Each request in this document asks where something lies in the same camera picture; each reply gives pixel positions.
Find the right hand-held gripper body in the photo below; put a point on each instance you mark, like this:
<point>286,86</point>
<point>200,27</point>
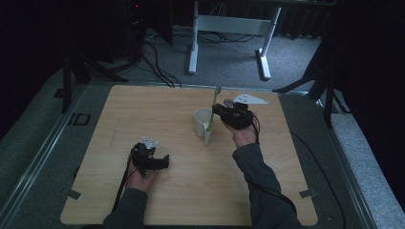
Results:
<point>237,116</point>

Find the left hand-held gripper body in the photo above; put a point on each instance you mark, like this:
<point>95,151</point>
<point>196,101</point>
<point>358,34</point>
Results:
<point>144,159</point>

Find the green toothbrush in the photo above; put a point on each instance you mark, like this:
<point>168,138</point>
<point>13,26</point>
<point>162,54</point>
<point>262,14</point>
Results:
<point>211,116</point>

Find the white cup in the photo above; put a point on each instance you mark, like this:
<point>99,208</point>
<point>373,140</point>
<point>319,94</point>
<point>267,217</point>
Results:
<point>202,122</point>

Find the person's right hand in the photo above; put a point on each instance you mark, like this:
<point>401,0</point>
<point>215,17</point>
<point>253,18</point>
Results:
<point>243,136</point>

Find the person's left hand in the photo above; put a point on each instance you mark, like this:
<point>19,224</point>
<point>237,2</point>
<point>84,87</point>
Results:
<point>140,181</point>

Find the grey tape strip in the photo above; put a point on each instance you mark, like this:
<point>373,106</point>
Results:
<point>308,193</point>
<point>71,193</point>

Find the black tripod stand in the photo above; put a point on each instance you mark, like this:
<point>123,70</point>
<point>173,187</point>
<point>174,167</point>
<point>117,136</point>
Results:
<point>76,70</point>
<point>321,82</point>

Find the white desk frame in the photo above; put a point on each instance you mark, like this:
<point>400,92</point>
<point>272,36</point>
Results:
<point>234,24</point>

